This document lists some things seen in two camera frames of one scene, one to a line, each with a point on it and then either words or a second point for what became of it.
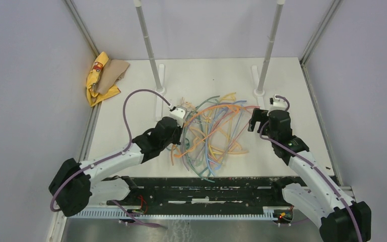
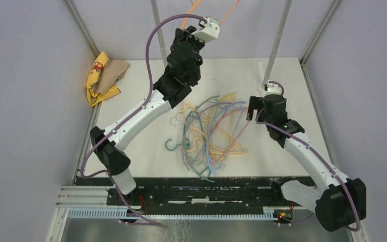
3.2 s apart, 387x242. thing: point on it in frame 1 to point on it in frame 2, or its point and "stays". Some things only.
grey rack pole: x=138 y=4 to x=159 y=33
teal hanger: x=186 y=150 stays
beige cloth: x=113 y=70 stays
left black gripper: x=177 y=139 to x=185 y=35
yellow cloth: x=93 y=97 stays
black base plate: x=253 y=191 stays
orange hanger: x=214 y=128 to x=194 y=5
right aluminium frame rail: x=304 y=64 stays
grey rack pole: x=279 y=7 to x=277 y=41
